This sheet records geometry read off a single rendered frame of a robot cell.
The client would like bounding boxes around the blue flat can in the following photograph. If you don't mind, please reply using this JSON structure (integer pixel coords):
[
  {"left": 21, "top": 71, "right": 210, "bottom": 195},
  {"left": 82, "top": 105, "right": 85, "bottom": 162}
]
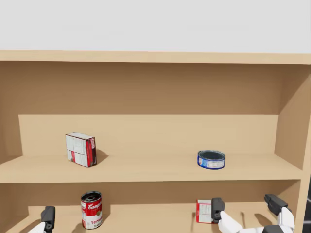
[{"left": 197, "top": 150, "right": 227, "bottom": 170}]

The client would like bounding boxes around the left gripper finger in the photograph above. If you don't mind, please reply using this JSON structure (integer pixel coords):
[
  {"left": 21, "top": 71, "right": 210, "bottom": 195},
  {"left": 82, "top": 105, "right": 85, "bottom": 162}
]
[{"left": 26, "top": 205, "right": 56, "bottom": 233}]

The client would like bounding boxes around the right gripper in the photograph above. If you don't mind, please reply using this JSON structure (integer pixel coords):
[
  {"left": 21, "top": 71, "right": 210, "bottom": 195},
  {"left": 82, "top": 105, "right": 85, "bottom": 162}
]
[{"left": 211, "top": 194, "right": 296, "bottom": 233}]

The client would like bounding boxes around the pale wooden shelf unit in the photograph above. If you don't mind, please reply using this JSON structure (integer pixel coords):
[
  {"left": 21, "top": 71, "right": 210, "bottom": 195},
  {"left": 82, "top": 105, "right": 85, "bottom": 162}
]
[{"left": 0, "top": 50, "right": 311, "bottom": 233}]

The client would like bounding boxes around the red and white carton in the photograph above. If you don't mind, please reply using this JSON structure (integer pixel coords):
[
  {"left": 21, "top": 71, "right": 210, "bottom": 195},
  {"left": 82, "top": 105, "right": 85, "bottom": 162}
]
[
  {"left": 196, "top": 199, "right": 215, "bottom": 224},
  {"left": 65, "top": 132, "right": 97, "bottom": 168}
]

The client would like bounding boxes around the red and white can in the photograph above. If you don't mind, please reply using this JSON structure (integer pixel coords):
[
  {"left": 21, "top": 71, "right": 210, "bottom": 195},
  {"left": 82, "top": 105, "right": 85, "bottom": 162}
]
[{"left": 80, "top": 190, "right": 103, "bottom": 230}]

